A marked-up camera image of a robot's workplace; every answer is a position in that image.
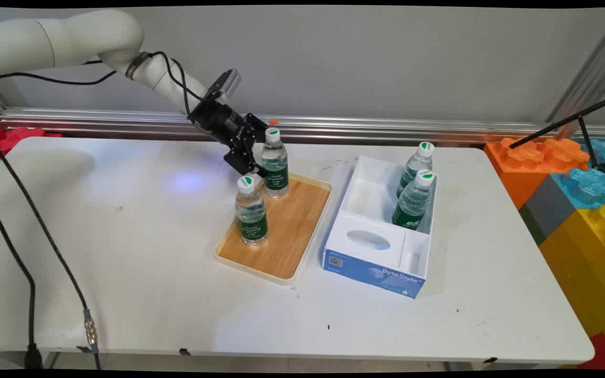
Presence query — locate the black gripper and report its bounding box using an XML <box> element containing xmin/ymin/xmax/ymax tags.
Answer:
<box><xmin>192</xmin><ymin>99</ymin><xmax>270</xmax><ymax>180</ymax></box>

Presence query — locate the green label water bottle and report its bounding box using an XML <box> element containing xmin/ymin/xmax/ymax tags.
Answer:
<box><xmin>235</xmin><ymin>176</ymin><xmax>269</xmax><ymax>246</ymax></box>
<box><xmin>396</xmin><ymin>142</ymin><xmax>435</xmax><ymax>199</ymax></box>
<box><xmin>261</xmin><ymin>127</ymin><xmax>289</xmax><ymax>198</ymax></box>
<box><xmin>391</xmin><ymin>169</ymin><xmax>435</xmax><ymax>230</ymax></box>

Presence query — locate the wooden tray with cream rim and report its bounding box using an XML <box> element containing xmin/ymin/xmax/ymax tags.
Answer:
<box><xmin>214</xmin><ymin>172</ymin><xmax>332</xmax><ymax>286</ymax></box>

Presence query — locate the white and blue cardboard box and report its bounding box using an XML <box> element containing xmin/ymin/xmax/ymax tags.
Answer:
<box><xmin>322</xmin><ymin>155</ymin><xmax>437</xmax><ymax>299</ymax></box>

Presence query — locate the red giant building block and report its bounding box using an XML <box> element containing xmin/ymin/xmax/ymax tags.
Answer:
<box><xmin>0</xmin><ymin>126</ymin><xmax>62</xmax><ymax>159</ymax></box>
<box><xmin>578</xmin><ymin>332</ymin><xmax>605</xmax><ymax>370</ymax></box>

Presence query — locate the orange giant building block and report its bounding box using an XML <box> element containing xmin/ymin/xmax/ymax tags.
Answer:
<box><xmin>484</xmin><ymin>138</ymin><xmax>590</xmax><ymax>209</ymax></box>

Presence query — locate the grey giant building block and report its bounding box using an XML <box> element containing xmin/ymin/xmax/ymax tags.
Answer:
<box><xmin>519</xmin><ymin>174</ymin><xmax>576</xmax><ymax>245</ymax></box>

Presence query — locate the black tripod stand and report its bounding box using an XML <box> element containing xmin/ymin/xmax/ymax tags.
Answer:
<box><xmin>509</xmin><ymin>92</ymin><xmax>605</xmax><ymax>177</ymax></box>

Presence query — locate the translucent blue giant building block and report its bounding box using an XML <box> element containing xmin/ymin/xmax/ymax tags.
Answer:
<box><xmin>550</xmin><ymin>139</ymin><xmax>605</xmax><ymax>209</ymax></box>

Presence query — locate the yellow giant building block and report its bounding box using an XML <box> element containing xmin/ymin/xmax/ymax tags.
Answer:
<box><xmin>539</xmin><ymin>205</ymin><xmax>605</xmax><ymax>364</ymax></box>

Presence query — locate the wrist camera with mount plate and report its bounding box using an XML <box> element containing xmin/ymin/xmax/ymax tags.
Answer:
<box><xmin>205</xmin><ymin>68</ymin><xmax>243</xmax><ymax>106</ymax></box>

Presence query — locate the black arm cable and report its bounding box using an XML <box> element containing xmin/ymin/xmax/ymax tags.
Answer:
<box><xmin>0</xmin><ymin>51</ymin><xmax>210</xmax><ymax>122</ymax></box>

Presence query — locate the aluminium frame rail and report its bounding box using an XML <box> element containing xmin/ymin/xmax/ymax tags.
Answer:
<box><xmin>0</xmin><ymin>108</ymin><xmax>605</xmax><ymax>145</ymax></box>

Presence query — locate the black cable with metal connector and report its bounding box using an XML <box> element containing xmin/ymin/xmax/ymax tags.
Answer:
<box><xmin>0</xmin><ymin>113</ymin><xmax>102</xmax><ymax>370</ymax></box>

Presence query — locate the black cable with plug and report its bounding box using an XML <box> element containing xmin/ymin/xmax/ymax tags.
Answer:
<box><xmin>0</xmin><ymin>195</ymin><xmax>44</xmax><ymax>369</ymax></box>

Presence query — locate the slanted aluminium frame post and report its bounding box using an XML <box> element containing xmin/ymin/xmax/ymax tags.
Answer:
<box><xmin>547</xmin><ymin>8</ymin><xmax>605</xmax><ymax>127</ymax></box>

